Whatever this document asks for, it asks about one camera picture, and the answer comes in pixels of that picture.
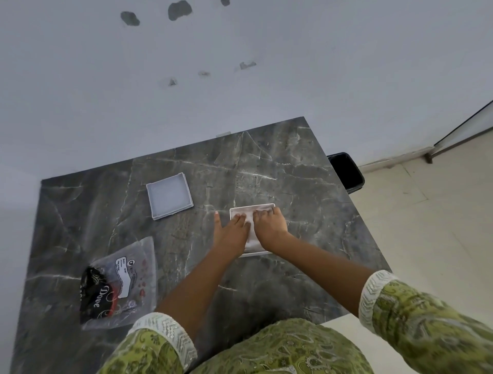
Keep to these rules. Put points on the white paper sheet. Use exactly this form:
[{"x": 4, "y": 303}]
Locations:
[{"x": 252, "y": 235}]

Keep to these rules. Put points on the green paisley kurta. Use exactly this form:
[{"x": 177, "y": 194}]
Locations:
[{"x": 292, "y": 348}]

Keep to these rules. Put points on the person's right fingers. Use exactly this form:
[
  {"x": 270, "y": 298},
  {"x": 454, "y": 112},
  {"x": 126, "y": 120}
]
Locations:
[{"x": 265, "y": 215}]

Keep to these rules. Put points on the white square box lid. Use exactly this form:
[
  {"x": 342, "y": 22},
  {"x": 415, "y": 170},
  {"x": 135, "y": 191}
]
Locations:
[{"x": 169, "y": 196}]

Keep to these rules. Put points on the clear plastic bag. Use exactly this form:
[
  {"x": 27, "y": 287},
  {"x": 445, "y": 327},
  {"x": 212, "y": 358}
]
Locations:
[{"x": 133, "y": 269}]

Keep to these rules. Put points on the person's left hand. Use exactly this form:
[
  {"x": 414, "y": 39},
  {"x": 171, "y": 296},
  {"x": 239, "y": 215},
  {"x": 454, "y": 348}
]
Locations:
[{"x": 229, "y": 241}]

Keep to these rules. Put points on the person's left forearm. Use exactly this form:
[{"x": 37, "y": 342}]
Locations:
[{"x": 194, "y": 293}]

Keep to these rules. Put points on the black patterned pouch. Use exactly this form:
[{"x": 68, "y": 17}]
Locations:
[{"x": 96, "y": 294}]

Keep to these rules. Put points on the person's right hand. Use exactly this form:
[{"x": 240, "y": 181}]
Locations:
[{"x": 272, "y": 229}]

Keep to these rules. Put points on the person's left thumb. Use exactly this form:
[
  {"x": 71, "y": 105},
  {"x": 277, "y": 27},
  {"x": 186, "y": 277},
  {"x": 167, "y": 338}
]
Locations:
[{"x": 217, "y": 220}]

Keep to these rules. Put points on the black waste bin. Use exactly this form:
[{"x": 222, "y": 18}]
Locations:
[{"x": 344, "y": 171}]

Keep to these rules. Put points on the person's right forearm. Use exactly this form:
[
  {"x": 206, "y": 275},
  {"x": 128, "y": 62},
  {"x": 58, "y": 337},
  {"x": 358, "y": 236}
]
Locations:
[{"x": 323, "y": 269}]

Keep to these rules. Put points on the dark door frame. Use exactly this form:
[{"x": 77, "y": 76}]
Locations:
[{"x": 460, "y": 129}]

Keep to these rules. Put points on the white square box base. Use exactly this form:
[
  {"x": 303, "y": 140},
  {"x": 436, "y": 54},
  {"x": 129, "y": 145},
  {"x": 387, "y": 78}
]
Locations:
[{"x": 254, "y": 252}]

